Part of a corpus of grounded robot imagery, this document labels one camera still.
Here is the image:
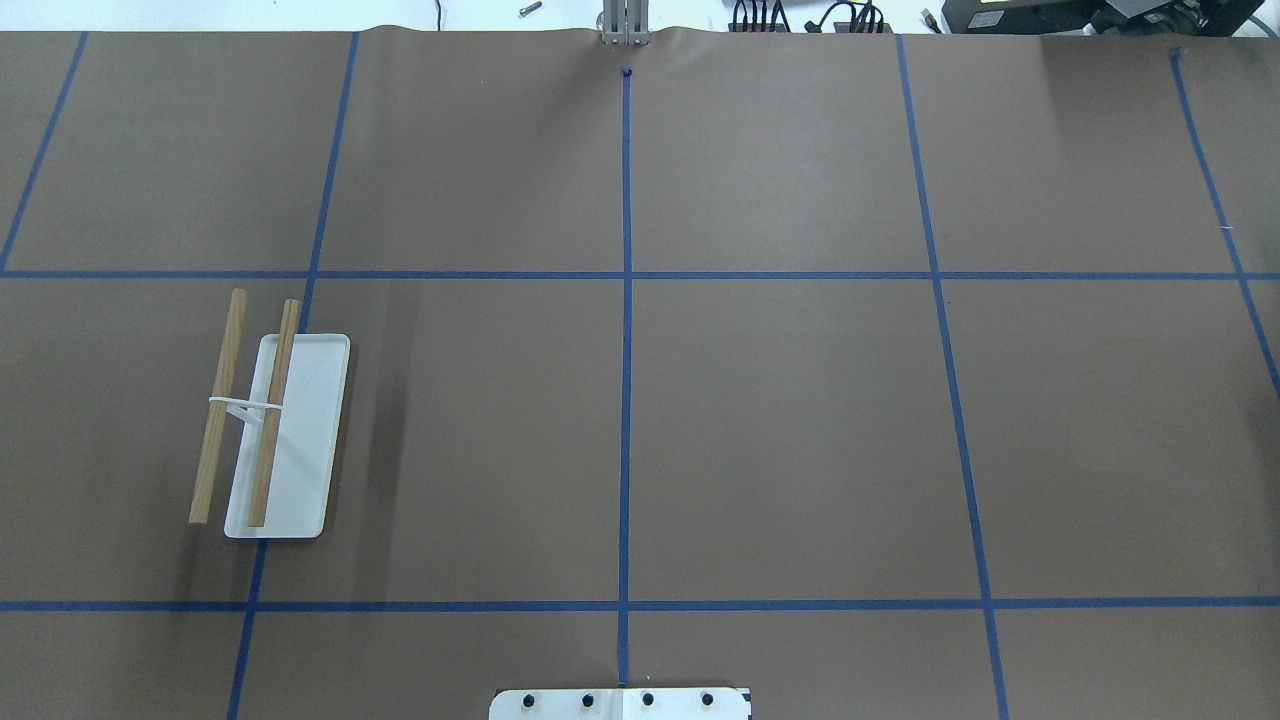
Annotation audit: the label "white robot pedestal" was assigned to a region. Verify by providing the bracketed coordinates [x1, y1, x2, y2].
[488, 687, 753, 719]

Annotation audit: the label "aluminium frame post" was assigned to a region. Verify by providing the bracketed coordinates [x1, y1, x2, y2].
[599, 0, 652, 46]

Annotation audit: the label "white rack with wooden bars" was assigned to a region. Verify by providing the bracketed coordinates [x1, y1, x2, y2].
[187, 288, 352, 541]

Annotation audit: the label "orange black connector box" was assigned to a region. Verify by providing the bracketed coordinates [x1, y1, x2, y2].
[803, 1, 892, 35]
[727, 0, 791, 33]

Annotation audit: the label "near orange black connector box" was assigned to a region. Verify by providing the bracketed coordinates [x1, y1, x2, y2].
[803, 1, 892, 35]

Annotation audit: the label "far orange black connector box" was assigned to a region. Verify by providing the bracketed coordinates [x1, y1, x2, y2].
[727, 0, 791, 33]

